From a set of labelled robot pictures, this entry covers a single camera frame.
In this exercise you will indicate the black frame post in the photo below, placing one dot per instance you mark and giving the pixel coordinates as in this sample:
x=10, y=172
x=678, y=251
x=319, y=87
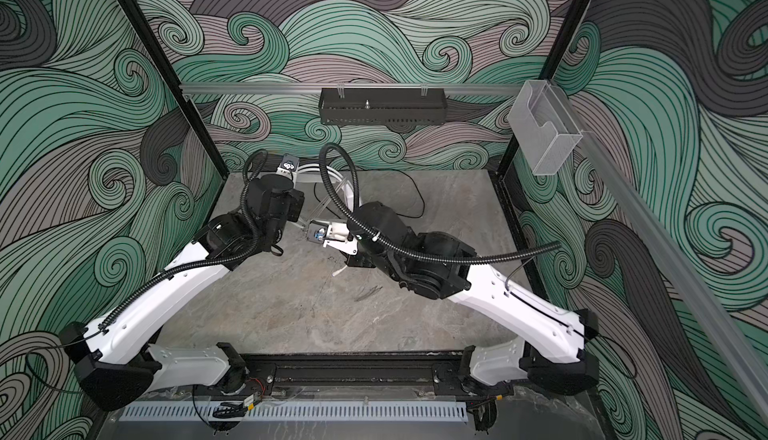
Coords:
x=188, y=109
x=572, y=21

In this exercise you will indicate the white slotted cable duct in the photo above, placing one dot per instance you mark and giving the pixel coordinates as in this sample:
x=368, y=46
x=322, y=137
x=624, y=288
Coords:
x=304, y=411

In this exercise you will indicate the clear plastic wall bin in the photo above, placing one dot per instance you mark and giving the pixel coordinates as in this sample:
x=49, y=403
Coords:
x=544, y=123

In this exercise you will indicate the black perforated wall tray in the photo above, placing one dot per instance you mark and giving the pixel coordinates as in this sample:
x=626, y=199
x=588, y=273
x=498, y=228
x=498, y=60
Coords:
x=389, y=107

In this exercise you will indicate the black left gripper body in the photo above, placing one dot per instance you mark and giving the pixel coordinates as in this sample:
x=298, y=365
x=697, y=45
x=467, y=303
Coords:
x=294, y=209

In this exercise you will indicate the black right rear frame post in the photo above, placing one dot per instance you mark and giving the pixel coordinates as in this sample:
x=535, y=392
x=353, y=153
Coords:
x=572, y=21

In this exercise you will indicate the aluminium right rail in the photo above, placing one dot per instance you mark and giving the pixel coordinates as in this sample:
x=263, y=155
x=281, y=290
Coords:
x=613, y=162

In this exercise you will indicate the black corrugated conduit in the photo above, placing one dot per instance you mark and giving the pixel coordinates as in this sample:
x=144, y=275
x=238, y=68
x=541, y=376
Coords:
x=252, y=168
x=377, y=235

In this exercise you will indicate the black corrugated right conduit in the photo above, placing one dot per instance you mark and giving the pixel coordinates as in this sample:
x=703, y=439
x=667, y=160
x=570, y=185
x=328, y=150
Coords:
x=377, y=235

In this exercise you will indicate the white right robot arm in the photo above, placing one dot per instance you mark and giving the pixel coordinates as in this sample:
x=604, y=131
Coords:
x=549, y=349

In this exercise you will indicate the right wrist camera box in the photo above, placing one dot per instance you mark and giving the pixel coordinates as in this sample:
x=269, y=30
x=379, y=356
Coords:
x=331, y=234

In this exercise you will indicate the black left rear frame post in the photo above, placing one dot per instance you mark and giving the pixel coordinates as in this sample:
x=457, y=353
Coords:
x=188, y=109

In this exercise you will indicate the black corrugated left conduit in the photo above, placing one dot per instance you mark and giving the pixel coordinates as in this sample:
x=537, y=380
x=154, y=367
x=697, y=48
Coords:
x=252, y=168

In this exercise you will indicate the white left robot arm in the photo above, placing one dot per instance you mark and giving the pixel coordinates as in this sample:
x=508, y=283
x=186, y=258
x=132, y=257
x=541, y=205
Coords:
x=116, y=357

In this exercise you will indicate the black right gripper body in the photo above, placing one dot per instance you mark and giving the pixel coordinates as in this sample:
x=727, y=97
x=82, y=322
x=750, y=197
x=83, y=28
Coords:
x=372, y=254

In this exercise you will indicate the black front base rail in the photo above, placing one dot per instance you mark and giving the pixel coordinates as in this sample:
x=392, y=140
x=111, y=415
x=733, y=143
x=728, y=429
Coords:
x=434, y=370

